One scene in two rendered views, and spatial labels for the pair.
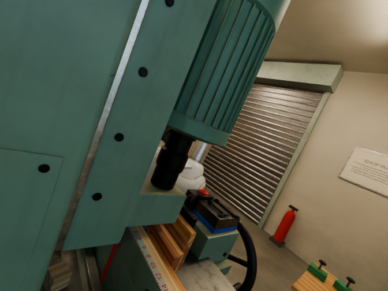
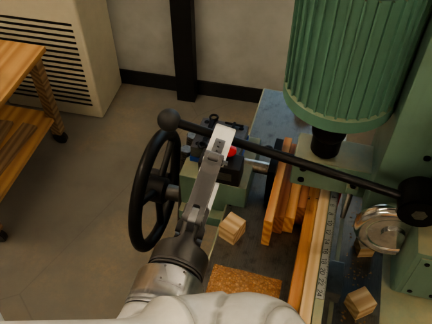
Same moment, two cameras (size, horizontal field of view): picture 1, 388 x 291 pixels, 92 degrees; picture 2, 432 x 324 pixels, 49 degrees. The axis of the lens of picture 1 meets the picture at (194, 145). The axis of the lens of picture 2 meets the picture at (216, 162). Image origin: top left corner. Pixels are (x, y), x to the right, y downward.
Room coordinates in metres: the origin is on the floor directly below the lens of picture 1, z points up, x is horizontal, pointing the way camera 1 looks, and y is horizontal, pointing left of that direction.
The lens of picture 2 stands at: (0.85, 0.42, 1.68)
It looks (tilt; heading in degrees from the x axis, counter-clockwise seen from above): 49 degrees down; 238
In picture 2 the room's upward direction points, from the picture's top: straight up
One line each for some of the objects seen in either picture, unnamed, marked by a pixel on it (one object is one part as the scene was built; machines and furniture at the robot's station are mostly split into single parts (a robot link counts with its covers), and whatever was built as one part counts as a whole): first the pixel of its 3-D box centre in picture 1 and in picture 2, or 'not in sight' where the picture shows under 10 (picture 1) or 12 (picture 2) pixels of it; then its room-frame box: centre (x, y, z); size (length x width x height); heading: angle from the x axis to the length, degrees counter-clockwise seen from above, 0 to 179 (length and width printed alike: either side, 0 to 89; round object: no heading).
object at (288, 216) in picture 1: (285, 225); not in sight; (2.67, -1.71, 0.30); 0.19 x 0.18 x 0.60; 135
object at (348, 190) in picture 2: not in sight; (348, 198); (0.37, 0.11, 0.98); 0.02 x 0.02 x 0.10; 42
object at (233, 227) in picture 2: not in sight; (232, 228); (0.56, 0.02, 0.92); 0.04 x 0.03 x 0.04; 21
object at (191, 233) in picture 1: (164, 217); (277, 189); (0.45, 0.00, 0.94); 0.21 x 0.01 x 0.08; 42
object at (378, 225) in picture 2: not in sight; (393, 229); (0.38, 0.21, 1.02); 0.12 x 0.03 x 0.12; 132
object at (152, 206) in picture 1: (145, 202); (331, 168); (0.36, 0.05, 1.00); 0.14 x 0.07 x 0.09; 132
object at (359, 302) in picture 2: not in sight; (360, 303); (0.41, 0.23, 0.82); 0.04 x 0.04 x 0.04; 82
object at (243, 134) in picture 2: (211, 208); (219, 148); (0.51, -0.12, 0.99); 0.13 x 0.11 x 0.06; 42
